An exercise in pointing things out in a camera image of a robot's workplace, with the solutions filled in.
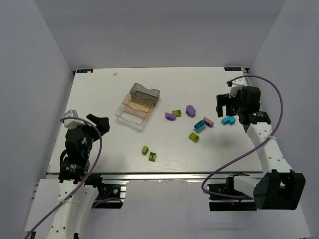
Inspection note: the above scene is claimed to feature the green printed lego brick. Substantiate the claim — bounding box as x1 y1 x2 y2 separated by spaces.
172 110 182 117

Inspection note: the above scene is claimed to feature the small green lego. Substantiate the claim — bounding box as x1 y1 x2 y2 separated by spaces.
142 145 149 155

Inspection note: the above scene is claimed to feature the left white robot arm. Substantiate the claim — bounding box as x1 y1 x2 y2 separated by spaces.
47 112 110 239

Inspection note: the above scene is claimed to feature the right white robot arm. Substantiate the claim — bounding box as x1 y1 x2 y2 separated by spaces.
216 86 306 210

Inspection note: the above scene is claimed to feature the purple orange lego piece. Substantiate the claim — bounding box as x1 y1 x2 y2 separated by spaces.
203 117 214 127

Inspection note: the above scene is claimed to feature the clear translucent container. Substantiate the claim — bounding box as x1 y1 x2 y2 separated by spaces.
115 104 148 131

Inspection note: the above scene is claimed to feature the right corner label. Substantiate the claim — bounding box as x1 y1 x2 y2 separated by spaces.
224 67 242 71

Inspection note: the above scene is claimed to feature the corner label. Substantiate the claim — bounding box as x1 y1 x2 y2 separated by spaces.
76 69 93 74
224 67 242 71

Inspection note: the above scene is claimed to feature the blue printed lego brick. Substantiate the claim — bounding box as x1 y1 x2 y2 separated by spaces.
194 120 206 132

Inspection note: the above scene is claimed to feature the purple rounded lego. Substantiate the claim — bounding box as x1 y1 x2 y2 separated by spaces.
186 105 196 118

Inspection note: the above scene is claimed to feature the purple arched lego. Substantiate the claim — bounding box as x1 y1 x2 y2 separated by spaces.
165 112 176 121

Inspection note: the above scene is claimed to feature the grey translucent container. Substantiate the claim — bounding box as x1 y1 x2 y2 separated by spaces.
130 83 160 106

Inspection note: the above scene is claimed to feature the left corner label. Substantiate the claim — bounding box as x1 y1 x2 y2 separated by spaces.
76 69 93 74

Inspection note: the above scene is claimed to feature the green square lego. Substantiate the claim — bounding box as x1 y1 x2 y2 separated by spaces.
149 152 157 162

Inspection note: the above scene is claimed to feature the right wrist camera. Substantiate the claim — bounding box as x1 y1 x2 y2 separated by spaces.
226 79 247 98

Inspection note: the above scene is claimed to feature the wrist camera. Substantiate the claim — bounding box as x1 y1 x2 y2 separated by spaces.
226 79 247 98
63 110 85 130

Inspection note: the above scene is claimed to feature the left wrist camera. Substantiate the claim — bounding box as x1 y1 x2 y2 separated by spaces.
63 110 85 130

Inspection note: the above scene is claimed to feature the aluminium table rail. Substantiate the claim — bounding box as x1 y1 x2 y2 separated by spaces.
45 172 263 180

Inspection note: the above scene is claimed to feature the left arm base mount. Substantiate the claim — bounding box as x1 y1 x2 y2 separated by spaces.
92 174 128 209

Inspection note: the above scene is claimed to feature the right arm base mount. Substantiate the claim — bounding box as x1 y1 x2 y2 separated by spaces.
205 175 257 212

